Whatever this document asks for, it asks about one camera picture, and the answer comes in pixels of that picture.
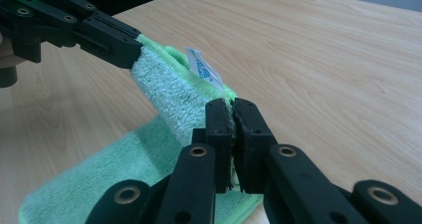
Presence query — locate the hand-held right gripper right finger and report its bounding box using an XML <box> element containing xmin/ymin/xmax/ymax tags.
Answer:
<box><xmin>232</xmin><ymin>97</ymin><xmax>279</xmax><ymax>195</ymax></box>

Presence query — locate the light green towel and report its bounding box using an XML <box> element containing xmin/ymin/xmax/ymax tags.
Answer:
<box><xmin>18</xmin><ymin>34</ymin><xmax>265</xmax><ymax>224</ymax></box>

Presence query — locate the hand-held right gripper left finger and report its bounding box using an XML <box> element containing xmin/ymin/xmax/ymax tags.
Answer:
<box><xmin>192</xmin><ymin>98</ymin><xmax>233</xmax><ymax>195</ymax></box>

